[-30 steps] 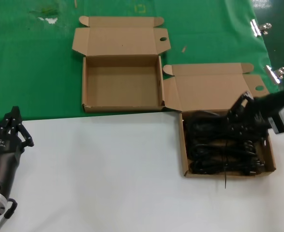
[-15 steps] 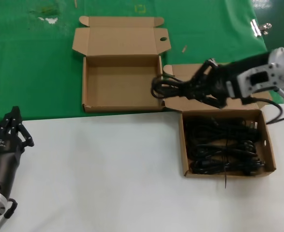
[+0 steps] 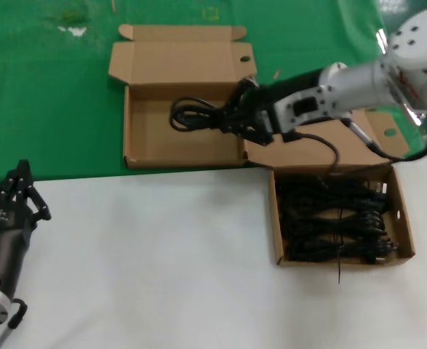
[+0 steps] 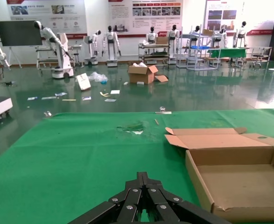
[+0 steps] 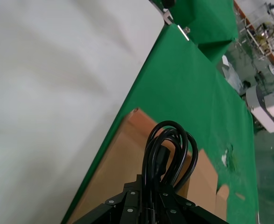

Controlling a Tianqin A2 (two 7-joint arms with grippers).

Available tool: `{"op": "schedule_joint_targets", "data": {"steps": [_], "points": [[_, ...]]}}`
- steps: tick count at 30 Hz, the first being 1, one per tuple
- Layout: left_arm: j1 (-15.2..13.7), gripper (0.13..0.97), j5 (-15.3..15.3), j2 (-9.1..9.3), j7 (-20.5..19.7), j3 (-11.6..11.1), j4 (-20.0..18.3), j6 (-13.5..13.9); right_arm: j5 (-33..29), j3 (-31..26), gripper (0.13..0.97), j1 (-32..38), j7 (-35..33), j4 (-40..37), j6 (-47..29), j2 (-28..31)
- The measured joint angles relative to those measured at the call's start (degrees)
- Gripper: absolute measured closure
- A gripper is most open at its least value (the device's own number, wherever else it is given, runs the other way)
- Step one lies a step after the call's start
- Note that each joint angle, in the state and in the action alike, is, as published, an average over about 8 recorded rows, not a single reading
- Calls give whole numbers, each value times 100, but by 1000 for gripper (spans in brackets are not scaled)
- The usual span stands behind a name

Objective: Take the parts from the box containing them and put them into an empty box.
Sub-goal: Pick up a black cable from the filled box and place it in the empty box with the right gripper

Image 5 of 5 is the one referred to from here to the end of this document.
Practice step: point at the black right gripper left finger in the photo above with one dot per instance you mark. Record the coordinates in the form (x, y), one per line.
(118, 205)

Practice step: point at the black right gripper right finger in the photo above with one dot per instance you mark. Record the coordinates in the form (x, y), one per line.
(185, 210)

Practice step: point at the open-lid brown cardboard box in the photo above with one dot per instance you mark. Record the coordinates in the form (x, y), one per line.
(118, 158)

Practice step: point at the small wooden stick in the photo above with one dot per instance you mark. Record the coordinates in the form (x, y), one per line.
(240, 196)

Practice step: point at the green tablecloth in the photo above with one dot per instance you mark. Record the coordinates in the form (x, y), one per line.
(178, 93)

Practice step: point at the white grey machine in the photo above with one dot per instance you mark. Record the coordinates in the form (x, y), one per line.
(265, 109)

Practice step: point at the white table cover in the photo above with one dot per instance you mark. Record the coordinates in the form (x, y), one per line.
(45, 93)

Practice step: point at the white plastic bag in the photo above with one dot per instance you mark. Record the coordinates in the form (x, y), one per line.
(232, 74)

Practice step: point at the silver binder clip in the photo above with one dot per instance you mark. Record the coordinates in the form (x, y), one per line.
(184, 32)

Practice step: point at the metal equipment rack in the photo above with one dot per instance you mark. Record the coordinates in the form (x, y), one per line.
(265, 30)

